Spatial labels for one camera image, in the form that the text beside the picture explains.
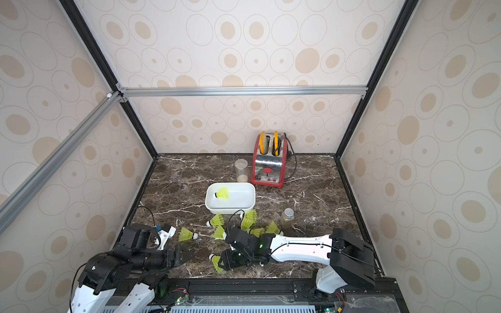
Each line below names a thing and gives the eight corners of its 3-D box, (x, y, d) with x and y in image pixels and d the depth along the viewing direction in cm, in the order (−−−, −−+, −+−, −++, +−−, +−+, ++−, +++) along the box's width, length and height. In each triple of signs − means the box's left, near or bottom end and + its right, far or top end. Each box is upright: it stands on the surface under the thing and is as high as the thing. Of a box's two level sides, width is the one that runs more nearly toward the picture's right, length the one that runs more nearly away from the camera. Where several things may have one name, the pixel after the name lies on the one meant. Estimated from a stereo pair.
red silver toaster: (252, 185, 107) (251, 161, 92) (256, 156, 121) (256, 132, 106) (282, 188, 106) (287, 164, 91) (283, 158, 120) (287, 134, 105)
